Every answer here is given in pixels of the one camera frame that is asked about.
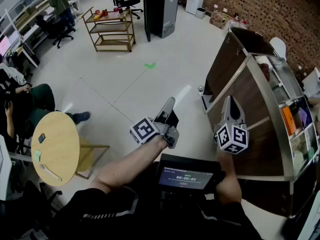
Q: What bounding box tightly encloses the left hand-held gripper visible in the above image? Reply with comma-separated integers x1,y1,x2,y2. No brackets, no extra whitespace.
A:
129,96,180,150

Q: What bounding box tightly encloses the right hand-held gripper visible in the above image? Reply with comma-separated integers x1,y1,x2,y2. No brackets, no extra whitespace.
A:
213,95,250,156

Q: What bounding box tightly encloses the brown steel housekeeping cart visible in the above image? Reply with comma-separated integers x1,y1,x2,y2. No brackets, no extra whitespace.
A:
201,26,320,219

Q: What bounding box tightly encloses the person's right forearm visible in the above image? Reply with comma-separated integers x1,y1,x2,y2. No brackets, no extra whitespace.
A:
215,147,243,205

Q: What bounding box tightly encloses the person's left forearm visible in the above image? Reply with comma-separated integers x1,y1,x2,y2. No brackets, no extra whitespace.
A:
91,133,171,194

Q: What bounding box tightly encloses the dark red pouch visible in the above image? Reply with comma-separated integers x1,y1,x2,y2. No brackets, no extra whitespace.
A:
259,62,272,83

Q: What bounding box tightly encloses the orange flat box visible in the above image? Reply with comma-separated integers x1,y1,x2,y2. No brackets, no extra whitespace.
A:
280,105,298,137

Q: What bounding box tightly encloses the dark pump bottle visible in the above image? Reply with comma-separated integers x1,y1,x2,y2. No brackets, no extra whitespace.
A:
289,100,302,115

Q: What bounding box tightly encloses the purple cloth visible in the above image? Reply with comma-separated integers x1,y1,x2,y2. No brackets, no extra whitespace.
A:
298,106,314,129

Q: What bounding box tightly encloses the white soft packet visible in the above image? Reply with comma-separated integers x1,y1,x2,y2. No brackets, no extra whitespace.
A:
291,135,311,171

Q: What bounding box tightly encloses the black chest-mounted screen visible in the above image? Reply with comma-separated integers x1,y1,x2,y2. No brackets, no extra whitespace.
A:
155,153,227,201

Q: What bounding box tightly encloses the white table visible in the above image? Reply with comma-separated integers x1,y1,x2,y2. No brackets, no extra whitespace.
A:
301,67,320,99

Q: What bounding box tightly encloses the green soft packet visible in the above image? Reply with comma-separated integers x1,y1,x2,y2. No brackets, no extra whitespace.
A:
307,143,316,161

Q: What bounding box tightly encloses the tall black cabinet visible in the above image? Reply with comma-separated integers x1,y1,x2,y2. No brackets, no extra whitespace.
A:
142,0,181,43

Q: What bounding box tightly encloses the yellow wooden chair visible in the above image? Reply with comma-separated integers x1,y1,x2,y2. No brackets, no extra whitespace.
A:
74,136,111,180

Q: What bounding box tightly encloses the cardboard box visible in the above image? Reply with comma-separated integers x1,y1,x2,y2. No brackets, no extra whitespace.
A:
208,9,233,30

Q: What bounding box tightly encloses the wooden three-tier trolley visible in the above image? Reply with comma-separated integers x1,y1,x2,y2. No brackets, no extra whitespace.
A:
79,5,137,53

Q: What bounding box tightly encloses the white waste bin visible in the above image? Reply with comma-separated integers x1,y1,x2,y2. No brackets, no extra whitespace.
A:
194,7,207,20

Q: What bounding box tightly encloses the yellow and red snack pack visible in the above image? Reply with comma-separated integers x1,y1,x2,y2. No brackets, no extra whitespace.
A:
93,8,109,20

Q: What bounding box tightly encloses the person's black shirt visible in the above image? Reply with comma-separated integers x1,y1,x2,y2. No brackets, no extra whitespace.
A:
51,181,263,240

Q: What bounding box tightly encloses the white jacket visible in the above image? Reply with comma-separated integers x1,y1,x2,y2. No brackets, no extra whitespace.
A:
0,62,27,86

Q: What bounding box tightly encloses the white shelving rack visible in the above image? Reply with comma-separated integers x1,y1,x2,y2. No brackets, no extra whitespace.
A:
0,0,82,69

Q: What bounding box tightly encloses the pink-lit monitor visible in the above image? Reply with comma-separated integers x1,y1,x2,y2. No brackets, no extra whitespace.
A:
0,35,13,58

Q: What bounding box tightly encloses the white desk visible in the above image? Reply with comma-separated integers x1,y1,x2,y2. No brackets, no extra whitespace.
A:
0,133,33,201

